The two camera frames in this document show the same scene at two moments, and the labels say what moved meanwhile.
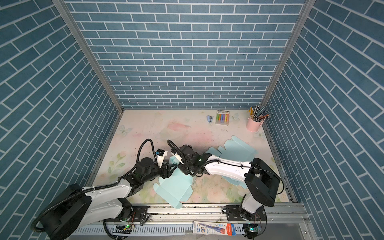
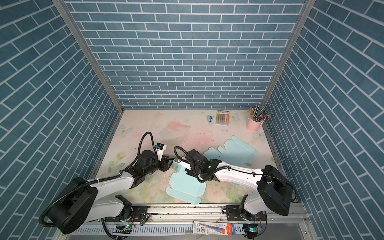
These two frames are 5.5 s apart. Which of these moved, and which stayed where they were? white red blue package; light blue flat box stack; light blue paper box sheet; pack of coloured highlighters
Moved: light blue paper box sheet
Stayed: white red blue package; pack of coloured highlighters; light blue flat box stack
